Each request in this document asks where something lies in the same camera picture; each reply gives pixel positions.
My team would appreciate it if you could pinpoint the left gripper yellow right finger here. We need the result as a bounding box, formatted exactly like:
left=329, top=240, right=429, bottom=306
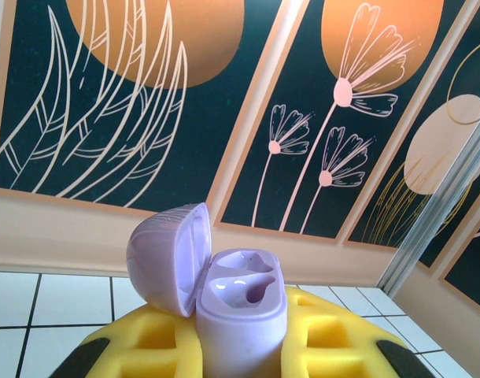
left=280, top=285, right=438, bottom=378

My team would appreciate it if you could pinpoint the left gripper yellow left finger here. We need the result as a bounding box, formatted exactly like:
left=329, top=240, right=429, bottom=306
left=65, top=303, right=205, bottom=378

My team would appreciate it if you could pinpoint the aluminium corner post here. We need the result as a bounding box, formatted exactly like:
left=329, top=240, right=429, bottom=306
left=375, top=113, right=480, bottom=295

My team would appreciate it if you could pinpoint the purple earbud charging case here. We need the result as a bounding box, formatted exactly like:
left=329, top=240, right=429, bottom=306
left=125, top=202, right=290, bottom=378

